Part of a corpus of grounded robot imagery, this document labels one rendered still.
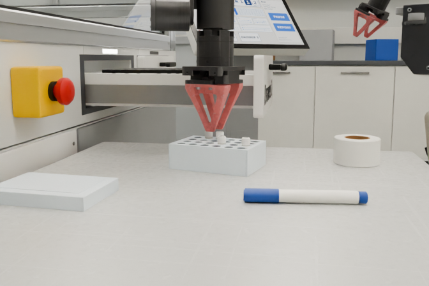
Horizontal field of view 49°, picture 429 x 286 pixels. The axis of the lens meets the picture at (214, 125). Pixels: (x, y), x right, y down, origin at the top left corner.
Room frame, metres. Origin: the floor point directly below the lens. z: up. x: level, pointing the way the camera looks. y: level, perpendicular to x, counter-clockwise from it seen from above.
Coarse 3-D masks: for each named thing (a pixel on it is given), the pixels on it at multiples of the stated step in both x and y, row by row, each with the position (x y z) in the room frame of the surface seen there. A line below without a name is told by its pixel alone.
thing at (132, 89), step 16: (96, 80) 0.90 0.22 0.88; (112, 80) 0.89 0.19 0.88; (128, 80) 0.89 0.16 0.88; (144, 80) 0.88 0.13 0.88; (160, 80) 0.88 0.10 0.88; (176, 80) 0.87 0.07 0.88; (96, 96) 0.90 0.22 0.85; (112, 96) 0.89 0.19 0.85; (128, 96) 0.88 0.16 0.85; (144, 96) 0.88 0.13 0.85; (160, 96) 0.87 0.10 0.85; (176, 96) 0.87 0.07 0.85; (240, 96) 0.85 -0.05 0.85
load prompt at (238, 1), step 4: (236, 0) 2.03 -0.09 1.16; (240, 0) 2.04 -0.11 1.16; (244, 0) 2.05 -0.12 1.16; (248, 0) 2.06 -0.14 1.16; (252, 0) 2.07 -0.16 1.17; (256, 0) 2.09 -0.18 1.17; (236, 4) 2.01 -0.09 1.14; (240, 4) 2.02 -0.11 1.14; (244, 4) 2.03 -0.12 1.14; (248, 4) 2.04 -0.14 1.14; (252, 4) 2.05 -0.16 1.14; (256, 4) 2.06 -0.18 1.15
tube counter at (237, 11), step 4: (236, 8) 2.00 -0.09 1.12; (240, 8) 2.01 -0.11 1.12; (244, 8) 2.02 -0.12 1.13; (248, 8) 2.03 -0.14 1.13; (252, 8) 2.04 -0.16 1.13; (236, 12) 1.98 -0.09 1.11; (240, 12) 1.99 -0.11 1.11; (244, 12) 2.00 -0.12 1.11; (248, 12) 2.01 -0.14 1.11; (252, 12) 2.02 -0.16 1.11; (256, 12) 2.03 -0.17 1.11; (260, 12) 2.04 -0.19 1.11; (260, 16) 2.02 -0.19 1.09; (264, 16) 2.03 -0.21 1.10
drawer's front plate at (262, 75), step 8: (256, 56) 0.83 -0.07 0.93; (264, 56) 0.84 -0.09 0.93; (272, 56) 1.08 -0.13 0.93; (256, 64) 0.83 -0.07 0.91; (264, 64) 0.84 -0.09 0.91; (256, 72) 0.83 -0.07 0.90; (264, 72) 0.85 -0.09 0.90; (272, 72) 1.09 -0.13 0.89; (256, 80) 0.83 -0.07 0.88; (264, 80) 0.85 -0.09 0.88; (272, 80) 1.09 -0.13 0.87; (256, 88) 0.83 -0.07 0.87; (264, 88) 0.85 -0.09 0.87; (272, 88) 1.10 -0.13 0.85; (256, 96) 0.83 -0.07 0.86; (264, 96) 0.86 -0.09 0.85; (272, 96) 1.10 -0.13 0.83; (256, 104) 0.83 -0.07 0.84; (256, 112) 0.83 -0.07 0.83; (264, 112) 0.86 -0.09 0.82
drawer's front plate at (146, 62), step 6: (138, 60) 1.19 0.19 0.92; (144, 60) 1.20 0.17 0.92; (150, 60) 1.24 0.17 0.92; (156, 60) 1.30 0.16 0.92; (162, 60) 1.35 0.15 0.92; (168, 60) 1.41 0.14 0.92; (138, 66) 1.19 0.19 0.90; (144, 66) 1.19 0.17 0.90; (150, 66) 1.24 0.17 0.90; (156, 66) 1.30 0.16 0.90; (162, 66) 1.35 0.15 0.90
